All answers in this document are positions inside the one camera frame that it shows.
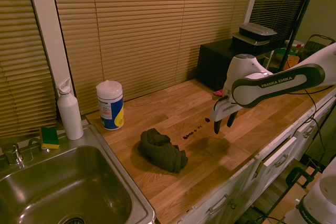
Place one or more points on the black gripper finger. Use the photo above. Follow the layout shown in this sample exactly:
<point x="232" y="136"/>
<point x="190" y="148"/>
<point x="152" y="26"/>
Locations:
<point x="217" y="127"/>
<point x="232" y="119"/>

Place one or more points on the white open drawer front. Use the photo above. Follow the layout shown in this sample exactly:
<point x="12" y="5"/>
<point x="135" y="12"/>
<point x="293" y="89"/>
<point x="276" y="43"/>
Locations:
<point x="279" y="151"/>

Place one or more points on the black screw clamp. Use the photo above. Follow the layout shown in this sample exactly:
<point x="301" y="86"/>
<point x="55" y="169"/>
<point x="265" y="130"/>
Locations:
<point x="302" y="176"/>

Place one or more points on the green and yellow sponge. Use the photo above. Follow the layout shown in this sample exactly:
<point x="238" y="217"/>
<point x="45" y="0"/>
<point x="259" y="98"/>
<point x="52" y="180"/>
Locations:
<point x="49" y="138"/>

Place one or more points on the white Franka Emika robot arm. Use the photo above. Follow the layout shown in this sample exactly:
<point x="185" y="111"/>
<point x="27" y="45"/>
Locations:
<point x="275" y="83"/>

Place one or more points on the green packet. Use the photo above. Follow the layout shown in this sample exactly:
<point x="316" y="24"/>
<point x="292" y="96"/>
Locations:
<point x="281" y="51"/>

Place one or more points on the black food container clear lid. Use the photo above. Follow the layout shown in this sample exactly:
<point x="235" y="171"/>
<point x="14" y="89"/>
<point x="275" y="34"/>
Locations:
<point x="256" y="31"/>
<point x="246" y="43"/>

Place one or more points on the white water bottle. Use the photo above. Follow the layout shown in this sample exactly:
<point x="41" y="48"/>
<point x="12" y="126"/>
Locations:
<point x="69" y="113"/>

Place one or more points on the black camera stand pole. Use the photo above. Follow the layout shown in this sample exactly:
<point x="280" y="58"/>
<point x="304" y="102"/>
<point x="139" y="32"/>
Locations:
<point x="298" y="22"/>

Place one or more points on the large dark spill drop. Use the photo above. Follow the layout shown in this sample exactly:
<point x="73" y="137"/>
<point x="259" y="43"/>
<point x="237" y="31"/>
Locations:
<point x="207" y="119"/>

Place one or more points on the dark spill blob cluster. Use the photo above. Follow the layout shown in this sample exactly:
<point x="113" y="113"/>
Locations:
<point x="187" y="136"/>

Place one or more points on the white kitchen cabinet base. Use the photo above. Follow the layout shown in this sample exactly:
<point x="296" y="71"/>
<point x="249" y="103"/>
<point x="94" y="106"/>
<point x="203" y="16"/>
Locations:
<point x="236" y="190"/>

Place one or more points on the white wipes canister blue label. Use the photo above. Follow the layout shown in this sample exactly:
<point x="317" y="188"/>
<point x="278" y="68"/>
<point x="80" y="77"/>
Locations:
<point x="110" y="106"/>

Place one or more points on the orange box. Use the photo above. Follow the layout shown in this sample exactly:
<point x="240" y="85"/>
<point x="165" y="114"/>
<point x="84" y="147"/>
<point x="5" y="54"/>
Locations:
<point x="292" y="61"/>

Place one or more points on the dark shaded window blind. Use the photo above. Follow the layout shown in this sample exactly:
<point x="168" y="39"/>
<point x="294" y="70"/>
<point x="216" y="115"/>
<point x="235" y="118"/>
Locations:
<point x="275" y="6"/>

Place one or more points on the dark green towel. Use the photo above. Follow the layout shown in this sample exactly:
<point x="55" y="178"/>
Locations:
<point x="162" y="150"/>

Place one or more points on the wide beige window blind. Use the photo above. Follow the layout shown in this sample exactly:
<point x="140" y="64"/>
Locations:
<point x="147" y="32"/>

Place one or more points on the black storage cabinet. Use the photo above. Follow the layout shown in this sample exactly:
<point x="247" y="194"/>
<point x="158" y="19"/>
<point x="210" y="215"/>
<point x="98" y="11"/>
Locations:
<point x="212" y="64"/>

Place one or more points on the narrow beige window blind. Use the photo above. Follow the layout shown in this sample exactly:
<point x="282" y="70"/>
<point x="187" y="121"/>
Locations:
<point x="21" y="58"/>

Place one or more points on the white window frame post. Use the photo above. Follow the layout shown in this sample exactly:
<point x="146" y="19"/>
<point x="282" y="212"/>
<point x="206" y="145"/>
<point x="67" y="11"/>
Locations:
<point x="50" y="30"/>

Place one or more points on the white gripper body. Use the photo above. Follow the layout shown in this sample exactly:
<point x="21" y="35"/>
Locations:
<point x="223" y="110"/>

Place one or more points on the stainless steel sink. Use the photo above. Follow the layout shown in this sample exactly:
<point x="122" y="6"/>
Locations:
<point x="65" y="182"/>

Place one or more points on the small dark spill drops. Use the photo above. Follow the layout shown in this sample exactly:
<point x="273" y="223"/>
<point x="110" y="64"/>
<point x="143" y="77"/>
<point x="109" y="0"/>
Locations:
<point x="199" y="126"/>

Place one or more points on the white plastic bucket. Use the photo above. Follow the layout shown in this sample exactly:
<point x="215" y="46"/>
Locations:
<point x="295" y="45"/>

